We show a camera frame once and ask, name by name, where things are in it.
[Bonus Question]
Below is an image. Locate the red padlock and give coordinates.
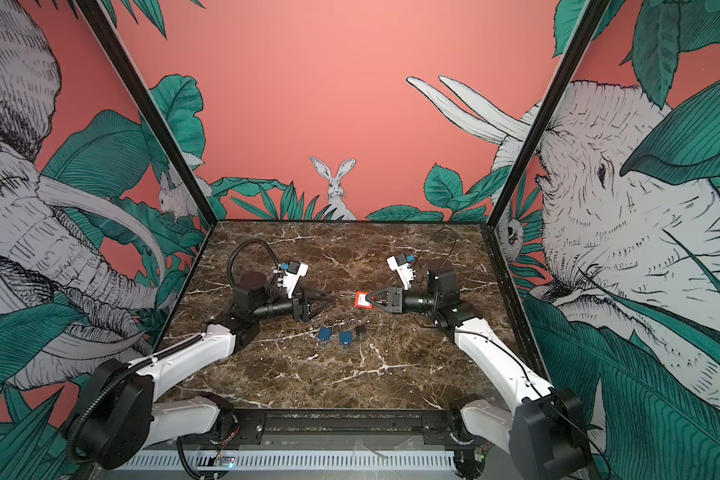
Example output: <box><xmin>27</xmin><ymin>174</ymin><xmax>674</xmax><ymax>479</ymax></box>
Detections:
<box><xmin>354</xmin><ymin>292</ymin><xmax>373</xmax><ymax>309</ymax></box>

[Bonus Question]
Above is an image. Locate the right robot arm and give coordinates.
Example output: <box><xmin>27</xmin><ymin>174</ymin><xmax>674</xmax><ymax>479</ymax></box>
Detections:
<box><xmin>355</xmin><ymin>256</ymin><xmax>594</xmax><ymax>479</ymax></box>

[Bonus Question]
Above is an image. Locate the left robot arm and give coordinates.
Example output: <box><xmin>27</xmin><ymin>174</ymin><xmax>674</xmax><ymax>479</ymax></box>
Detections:
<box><xmin>62</xmin><ymin>272</ymin><xmax>333</xmax><ymax>469</ymax></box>

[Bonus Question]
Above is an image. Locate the left blue padlock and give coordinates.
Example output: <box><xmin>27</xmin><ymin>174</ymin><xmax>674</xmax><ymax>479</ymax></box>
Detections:
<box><xmin>317</xmin><ymin>328</ymin><xmax>333</xmax><ymax>344</ymax></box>

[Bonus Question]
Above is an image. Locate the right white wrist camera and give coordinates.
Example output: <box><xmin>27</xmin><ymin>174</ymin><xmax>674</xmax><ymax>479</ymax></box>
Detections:
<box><xmin>387</xmin><ymin>253</ymin><xmax>415</xmax><ymax>290</ymax></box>

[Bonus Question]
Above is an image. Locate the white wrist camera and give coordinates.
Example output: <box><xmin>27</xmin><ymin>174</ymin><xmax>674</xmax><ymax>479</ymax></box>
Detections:
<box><xmin>387</xmin><ymin>253</ymin><xmax>415</xmax><ymax>290</ymax></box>
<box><xmin>275</xmin><ymin>261</ymin><xmax>309</xmax><ymax>298</ymax></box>

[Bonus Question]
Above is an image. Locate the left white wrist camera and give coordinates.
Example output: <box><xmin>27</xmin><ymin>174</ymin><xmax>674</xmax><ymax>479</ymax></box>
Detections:
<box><xmin>275</xmin><ymin>261</ymin><xmax>309</xmax><ymax>298</ymax></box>

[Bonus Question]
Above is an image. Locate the right thin black cable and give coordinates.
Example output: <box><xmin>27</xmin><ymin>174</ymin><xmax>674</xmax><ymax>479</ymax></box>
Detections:
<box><xmin>431</xmin><ymin>226</ymin><xmax>460</xmax><ymax>265</ymax></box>

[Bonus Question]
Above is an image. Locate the left black corrugated cable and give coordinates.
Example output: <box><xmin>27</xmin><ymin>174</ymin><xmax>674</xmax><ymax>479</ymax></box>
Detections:
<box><xmin>226</xmin><ymin>238</ymin><xmax>284</xmax><ymax>295</ymax></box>

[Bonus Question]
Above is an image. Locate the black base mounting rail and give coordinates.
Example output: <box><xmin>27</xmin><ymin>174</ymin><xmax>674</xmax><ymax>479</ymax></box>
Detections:
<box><xmin>210</xmin><ymin>409</ymin><xmax>488</xmax><ymax>449</ymax></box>

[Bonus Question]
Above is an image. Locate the white slotted cable duct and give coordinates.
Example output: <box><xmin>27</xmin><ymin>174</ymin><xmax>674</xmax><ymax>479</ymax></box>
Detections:
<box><xmin>104</xmin><ymin>449</ymin><xmax>457</xmax><ymax>472</ymax></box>

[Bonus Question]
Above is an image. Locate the right black frame post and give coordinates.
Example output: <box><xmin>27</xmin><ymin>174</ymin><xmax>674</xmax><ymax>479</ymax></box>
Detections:
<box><xmin>487</xmin><ymin>0</ymin><xmax>609</xmax><ymax>229</ymax></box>

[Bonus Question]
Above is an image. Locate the black frame post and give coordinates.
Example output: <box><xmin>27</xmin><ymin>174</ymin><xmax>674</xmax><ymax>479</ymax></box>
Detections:
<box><xmin>75</xmin><ymin>0</ymin><xmax>218</xmax><ymax>229</ymax></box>
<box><xmin>487</xmin><ymin>0</ymin><xmax>609</xmax><ymax>229</ymax></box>

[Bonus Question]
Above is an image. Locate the left black frame post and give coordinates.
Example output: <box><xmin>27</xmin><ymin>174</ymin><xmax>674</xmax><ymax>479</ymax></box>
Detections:
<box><xmin>75</xmin><ymin>0</ymin><xmax>218</xmax><ymax>229</ymax></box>

